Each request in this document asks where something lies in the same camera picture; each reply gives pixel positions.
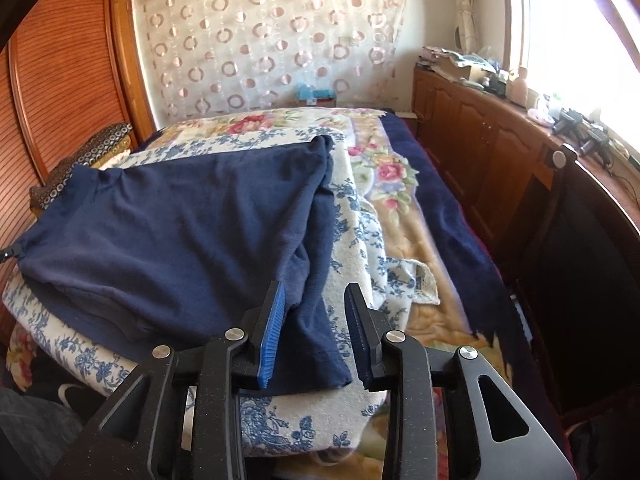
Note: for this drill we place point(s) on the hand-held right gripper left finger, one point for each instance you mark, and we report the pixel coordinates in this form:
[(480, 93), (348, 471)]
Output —
[(270, 340)]

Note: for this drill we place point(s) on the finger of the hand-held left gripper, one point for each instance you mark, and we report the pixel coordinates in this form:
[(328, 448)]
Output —
[(9, 253)]

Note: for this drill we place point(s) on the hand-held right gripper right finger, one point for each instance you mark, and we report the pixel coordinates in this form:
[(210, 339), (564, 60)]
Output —
[(362, 340)]

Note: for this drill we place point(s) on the blue floral white cloth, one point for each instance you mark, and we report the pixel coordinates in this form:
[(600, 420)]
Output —
[(75, 355)]

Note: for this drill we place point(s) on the navy printed t-shirt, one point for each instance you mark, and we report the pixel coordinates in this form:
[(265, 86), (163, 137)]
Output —
[(175, 220)]

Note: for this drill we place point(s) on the rose floral blanket navy border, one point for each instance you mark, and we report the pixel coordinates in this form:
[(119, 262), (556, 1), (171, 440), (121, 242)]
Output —
[(400, 220)]

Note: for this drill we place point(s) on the dark circle-dotted folded cloth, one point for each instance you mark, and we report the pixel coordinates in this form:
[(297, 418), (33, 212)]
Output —
[(107, 140)]

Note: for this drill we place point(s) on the wooden slatted wardrobe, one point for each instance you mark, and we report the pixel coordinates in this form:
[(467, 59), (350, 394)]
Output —
[(65, 60)]

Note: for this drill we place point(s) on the long low wooden cabinet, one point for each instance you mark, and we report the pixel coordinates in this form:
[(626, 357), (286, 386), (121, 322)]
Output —
[(475, 135)]

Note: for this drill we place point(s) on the blue tissue pack on box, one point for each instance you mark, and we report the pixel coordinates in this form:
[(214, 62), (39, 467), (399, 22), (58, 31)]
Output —
[(312, 94)]

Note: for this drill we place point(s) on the cardboard box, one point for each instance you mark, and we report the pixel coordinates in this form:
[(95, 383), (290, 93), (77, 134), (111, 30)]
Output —
[(452, 69)]

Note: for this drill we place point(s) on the stack of papers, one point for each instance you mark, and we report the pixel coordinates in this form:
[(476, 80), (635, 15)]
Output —
[(432, 56)]

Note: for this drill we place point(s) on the small white bottle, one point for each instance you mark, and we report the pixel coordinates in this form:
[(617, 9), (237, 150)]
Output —
[(545, 110)]

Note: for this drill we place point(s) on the pink bottle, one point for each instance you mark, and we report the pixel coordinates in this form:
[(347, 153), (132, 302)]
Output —
[(520, 90)]

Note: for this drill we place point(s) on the black device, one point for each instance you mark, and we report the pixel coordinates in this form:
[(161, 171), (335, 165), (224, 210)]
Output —
[(580, 130)]

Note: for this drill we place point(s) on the clear plastic bag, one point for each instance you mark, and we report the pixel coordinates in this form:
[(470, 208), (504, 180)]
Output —
[(475, 57)]

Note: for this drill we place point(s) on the sheer circle-patterned curtain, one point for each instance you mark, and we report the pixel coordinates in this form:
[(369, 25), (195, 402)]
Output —
[(250, 35)]

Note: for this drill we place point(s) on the beige window curtain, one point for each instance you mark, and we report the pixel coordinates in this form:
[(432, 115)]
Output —
[(465, 10)]

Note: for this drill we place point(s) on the window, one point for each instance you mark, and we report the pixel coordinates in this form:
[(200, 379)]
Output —
[(575, 35)]

